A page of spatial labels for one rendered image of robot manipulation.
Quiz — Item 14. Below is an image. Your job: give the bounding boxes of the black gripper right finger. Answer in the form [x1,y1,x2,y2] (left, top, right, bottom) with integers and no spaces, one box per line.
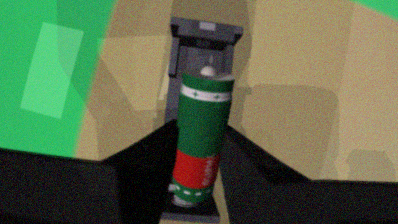
[219,125,398,224]

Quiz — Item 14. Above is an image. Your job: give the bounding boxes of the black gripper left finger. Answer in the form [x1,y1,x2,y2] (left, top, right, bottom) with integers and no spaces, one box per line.
[0,119,179,224]

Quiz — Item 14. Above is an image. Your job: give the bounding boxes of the green and red battery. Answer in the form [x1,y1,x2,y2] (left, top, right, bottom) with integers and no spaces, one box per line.
[172,65,235,203]

